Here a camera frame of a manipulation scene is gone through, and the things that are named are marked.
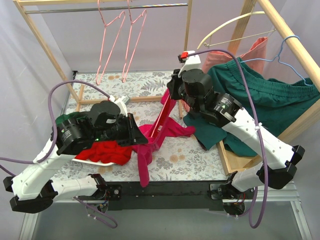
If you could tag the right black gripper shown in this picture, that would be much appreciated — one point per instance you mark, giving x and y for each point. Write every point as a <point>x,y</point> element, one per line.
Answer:
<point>173,85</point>

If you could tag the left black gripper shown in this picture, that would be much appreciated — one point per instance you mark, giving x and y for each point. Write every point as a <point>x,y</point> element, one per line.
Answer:
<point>131,129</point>

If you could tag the magenta t shirt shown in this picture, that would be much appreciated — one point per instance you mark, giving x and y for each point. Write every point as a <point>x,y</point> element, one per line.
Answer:
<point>145,151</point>

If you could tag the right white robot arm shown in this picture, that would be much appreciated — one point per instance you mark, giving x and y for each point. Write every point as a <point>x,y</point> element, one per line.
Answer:
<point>225,112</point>

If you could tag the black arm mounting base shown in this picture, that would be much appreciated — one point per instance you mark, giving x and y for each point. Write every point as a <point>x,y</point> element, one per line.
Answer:
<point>171,195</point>

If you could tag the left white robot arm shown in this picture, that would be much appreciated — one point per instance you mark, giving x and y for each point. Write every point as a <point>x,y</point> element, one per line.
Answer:
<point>34,190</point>

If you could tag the red t shirt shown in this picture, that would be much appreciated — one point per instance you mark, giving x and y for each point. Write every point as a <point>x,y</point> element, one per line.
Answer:
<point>107,152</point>

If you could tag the cream plastic hanger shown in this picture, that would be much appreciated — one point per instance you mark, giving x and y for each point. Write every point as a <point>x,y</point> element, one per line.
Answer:
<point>232,31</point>

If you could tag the dark green t shirt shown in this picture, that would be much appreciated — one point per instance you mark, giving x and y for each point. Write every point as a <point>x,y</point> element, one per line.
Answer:
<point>72,117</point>

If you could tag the white laundry basket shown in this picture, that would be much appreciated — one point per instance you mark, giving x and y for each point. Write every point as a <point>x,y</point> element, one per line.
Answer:
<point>99,163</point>

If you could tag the salmon pink shorts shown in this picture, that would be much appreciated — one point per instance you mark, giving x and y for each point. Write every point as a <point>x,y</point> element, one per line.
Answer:
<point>257,50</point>

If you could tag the teal green shorts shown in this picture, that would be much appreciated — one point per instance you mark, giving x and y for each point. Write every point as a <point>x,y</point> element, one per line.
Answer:
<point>278,104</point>

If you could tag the small wooden clothes rack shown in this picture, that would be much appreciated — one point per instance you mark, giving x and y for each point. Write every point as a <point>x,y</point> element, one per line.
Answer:
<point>20,5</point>

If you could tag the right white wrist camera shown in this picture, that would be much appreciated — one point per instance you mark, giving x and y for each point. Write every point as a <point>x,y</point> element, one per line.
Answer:
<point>189,60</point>

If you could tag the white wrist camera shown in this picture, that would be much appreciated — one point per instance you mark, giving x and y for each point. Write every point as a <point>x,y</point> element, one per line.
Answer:
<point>189,60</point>
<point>121,102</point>

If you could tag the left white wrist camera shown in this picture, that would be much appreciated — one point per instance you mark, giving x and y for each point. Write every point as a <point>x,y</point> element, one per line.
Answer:
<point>121,102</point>

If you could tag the blue wire hanger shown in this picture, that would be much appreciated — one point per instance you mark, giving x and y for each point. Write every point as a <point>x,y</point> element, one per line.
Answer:
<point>281,66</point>

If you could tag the aluminium table frame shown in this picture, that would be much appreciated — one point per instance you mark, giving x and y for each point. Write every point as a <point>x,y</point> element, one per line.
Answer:
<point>69,220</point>

